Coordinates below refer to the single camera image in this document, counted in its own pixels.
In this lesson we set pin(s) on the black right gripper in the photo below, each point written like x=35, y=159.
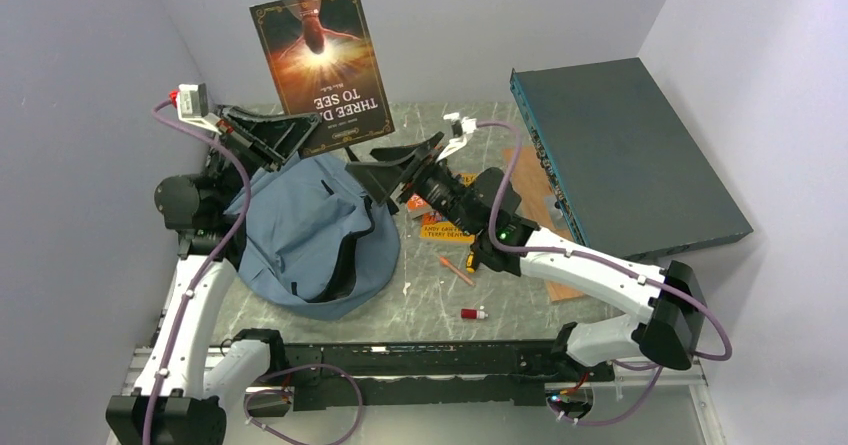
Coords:
x=384, y=176

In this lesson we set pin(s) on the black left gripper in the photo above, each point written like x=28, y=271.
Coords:
x=266, y=141

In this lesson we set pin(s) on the dark Three Days book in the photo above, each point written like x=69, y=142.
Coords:
x=322, y=60

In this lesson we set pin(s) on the blue student backpack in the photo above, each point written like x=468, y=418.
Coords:
x=316, y=244

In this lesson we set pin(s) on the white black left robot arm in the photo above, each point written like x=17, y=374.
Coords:
x=179, y=398

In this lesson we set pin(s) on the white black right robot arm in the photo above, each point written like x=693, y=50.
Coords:
x=662, y=308

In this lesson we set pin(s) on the orange green Treehouse book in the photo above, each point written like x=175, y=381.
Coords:
x=417, y=206

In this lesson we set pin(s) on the orange blue Treehouse book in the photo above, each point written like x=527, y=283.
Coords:
x=433, y=226

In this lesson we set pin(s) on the orange pencil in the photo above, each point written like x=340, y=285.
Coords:
x=448, y=264

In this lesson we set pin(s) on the yellow black screwdriver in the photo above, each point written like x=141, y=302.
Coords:
x=471, y=263

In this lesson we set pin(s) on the brown wooden board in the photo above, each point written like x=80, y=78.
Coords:
x=531, y=183

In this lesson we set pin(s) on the small red white tube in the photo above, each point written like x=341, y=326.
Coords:
x=473, y=314

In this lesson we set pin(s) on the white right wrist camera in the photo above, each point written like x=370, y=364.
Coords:
x=462, y=128

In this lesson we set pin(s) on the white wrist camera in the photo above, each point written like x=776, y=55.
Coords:
x=193, y=107
x=462, y=128

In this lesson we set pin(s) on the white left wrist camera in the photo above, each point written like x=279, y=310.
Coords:
x=193, y=107

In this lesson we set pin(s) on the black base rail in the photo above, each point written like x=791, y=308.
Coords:
x=521, y=373

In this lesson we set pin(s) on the dark teal network switch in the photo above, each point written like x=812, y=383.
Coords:
x=629, y=178

